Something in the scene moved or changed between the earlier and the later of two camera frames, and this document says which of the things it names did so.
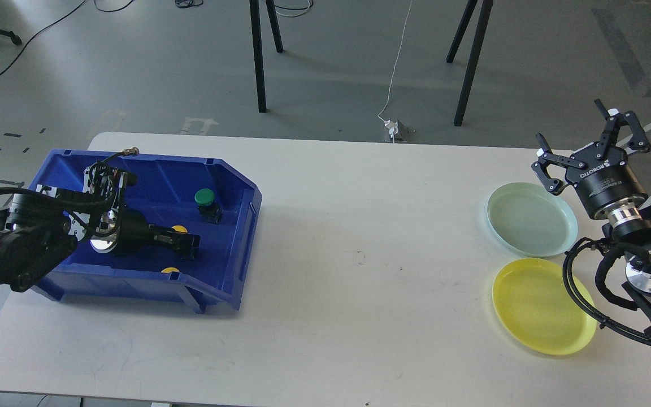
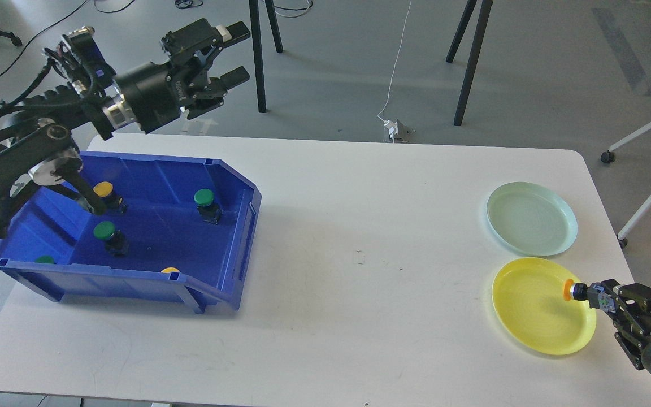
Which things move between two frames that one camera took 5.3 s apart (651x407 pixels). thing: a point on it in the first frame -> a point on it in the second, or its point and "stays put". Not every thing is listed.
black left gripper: x=123 y=230 -> x=153 y=95
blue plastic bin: x=203 y=196 stays put
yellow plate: x=530 y=297 stays put
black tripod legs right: x=484 y=14 stays put
